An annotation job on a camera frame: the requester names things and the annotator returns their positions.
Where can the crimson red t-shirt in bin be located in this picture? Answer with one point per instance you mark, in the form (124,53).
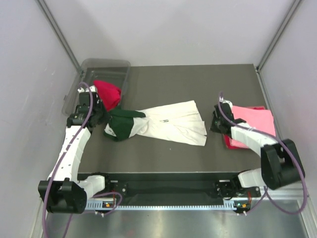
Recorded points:
(108,93)

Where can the left aluminium frame post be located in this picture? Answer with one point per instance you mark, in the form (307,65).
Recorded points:
(58,32)

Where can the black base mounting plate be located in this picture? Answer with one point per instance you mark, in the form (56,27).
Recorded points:
(211,184)

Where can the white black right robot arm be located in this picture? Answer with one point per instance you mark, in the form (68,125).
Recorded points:
(280,162)

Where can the right aluminium frame post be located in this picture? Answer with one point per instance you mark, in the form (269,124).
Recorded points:
(279,33)

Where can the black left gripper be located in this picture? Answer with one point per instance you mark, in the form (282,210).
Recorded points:
(100,104)

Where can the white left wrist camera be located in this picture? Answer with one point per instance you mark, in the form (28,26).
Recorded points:
(87,90)

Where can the clear grey plastic bin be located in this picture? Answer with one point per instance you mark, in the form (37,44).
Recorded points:
(113,71)

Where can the pink t-shirt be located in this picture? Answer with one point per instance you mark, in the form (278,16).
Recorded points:
(257,117)

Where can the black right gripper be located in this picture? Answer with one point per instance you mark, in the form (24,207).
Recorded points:
(213,127)

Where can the aluminium frame post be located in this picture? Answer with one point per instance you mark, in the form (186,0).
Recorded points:
(279,33)
(58,32)

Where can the white and green t-shirt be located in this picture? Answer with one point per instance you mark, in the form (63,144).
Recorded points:
(180,122)

